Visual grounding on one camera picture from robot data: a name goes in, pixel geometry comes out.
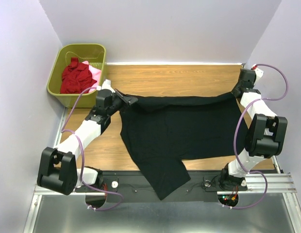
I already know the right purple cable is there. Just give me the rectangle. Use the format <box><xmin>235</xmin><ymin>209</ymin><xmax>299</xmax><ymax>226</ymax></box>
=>
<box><xmin>222</xmin><ymin>63</ymin><xmax>289</xmax><ymax>210</ymax></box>

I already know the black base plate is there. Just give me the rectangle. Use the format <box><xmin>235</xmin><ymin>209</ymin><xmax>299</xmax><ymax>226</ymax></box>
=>
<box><xmin>75</xmin><ymin>170</ymin><xmax>248</xmax><ymax>203</ymax></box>

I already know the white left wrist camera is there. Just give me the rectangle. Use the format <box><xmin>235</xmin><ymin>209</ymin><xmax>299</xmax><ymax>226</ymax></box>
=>
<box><xmin>96</xmin><ymin>79</ymin><xmax>115</xmax><ymax>93</ymax></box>

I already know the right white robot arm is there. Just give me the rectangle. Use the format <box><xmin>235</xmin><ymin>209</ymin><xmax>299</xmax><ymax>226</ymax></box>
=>
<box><xmin>218</xmin><ymin>64</ymin><xmax>288</xmax><ymax>190</ymax></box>

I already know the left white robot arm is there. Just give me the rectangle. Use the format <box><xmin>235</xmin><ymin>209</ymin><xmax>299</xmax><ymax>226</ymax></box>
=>
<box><xmin>37</xmin><ymin>88</ymin><xmax>138</xmax><ymax>195</ymax></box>

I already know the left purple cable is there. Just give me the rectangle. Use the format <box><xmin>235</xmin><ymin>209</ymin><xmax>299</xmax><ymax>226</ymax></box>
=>
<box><xmin>60</xmin><ymin>86</ymin><xmax>124</xmax><ymax>211</ymax></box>

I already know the black t shirt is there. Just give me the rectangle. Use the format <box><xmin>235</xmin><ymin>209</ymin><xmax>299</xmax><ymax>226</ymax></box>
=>
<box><xmin>120</xmin><ymin>93</ymin><xmax>248</xmax><ymax>200</ymax></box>

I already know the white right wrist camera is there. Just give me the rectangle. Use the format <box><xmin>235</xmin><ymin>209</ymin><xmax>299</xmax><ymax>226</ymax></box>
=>
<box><xmin>251</xmin><ymin>64</ymin><xmax>264</xmax><ymax>80</ymax></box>

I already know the aluminium frame rail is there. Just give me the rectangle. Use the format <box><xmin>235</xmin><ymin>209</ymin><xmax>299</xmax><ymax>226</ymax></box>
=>
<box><xmin>33</xmin><ymin>172</ymin><xmax>298</xmax><ymax>195</ymax></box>

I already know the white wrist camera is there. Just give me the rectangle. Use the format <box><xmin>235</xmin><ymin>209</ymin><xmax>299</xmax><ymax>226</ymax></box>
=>
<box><xmin>96</xmin><ymin>79</ymin><xmax>115</xmax><ymax>93</ymax></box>
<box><xmin>251</xmin><ymin>64</ymin><xmax>264</xmax><ymax>80</ymax></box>

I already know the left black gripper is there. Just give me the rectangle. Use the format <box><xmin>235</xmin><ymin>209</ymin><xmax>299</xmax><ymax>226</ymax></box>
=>
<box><xmin>107</xmin><ymin>89</ymin><xmax>137</xmax><ymax>117</ymax></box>

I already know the pink t shirt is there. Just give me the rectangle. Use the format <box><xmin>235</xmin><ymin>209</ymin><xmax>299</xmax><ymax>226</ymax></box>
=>
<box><xmin>83</xmin><ymin>61</ymin><xmax>101</xmax><ymax>93</ymax></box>

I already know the red t shirt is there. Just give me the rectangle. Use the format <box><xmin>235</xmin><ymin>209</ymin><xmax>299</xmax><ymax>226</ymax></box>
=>
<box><xmin>60</xmin><ymin>57</ymin><xmax>95</xmax><ymax>94</ymax></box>

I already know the purple cable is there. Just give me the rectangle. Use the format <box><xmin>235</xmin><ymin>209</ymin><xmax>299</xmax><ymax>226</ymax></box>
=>
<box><xmin>60</xmin><ymin>86</ymin><xmax>124</xmax><ymax>211</ymax></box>
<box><xmin>222</xmin><ymin>63</ymin><xmax>289</xmax><ymax>210</ymax></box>

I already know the olive green plastic bin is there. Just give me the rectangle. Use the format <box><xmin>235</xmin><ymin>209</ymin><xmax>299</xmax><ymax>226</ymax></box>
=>
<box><xmin>46</xmin><ymin>43</ymin><xmax>107</xmax><ymax>109</ymax></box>

